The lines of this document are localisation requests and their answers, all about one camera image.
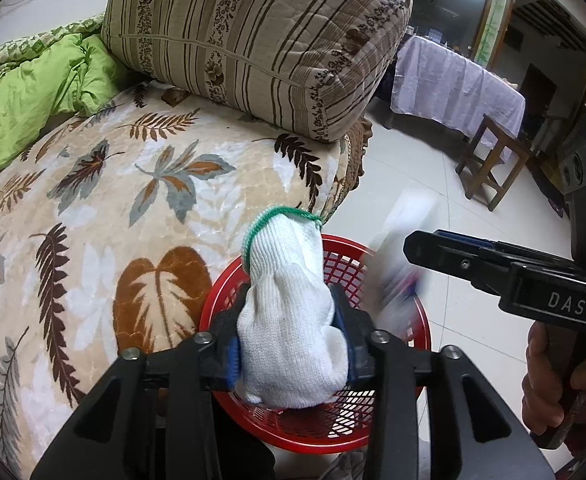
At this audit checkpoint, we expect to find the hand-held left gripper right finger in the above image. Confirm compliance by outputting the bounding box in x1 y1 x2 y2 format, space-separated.
329 285 556 480

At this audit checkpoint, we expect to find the striped floral cushion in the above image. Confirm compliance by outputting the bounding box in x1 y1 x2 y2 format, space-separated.
100 0 414 145

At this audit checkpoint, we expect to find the person's right hand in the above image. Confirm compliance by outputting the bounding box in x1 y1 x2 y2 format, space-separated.
521 320 561 436

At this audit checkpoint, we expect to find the red plastic mesh basket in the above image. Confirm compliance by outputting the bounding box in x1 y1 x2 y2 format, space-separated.
199 234 431 455

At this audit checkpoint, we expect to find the white box with barcode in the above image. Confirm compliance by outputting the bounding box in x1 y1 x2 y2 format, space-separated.
373 195 441 331

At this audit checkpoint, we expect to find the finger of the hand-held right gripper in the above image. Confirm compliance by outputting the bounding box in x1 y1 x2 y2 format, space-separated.
404 230 516 291
434 229 496 253

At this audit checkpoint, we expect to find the green wall scroll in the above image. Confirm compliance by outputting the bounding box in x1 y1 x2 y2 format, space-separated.
475 0 511 68

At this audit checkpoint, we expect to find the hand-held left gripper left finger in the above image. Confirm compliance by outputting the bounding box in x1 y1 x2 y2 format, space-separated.
30 284 252 480

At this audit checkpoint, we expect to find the table with lilac cloth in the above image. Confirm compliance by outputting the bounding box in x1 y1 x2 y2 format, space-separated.
390 35 526 143

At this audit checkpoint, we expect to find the wooden stool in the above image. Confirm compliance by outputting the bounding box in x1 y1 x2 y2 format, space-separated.
455 114 531 212

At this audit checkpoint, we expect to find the white knit glove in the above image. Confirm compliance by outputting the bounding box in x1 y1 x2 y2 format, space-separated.
235 206 349 408

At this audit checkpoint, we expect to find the green quilt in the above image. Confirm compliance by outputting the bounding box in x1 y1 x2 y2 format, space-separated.
0 15 124 193

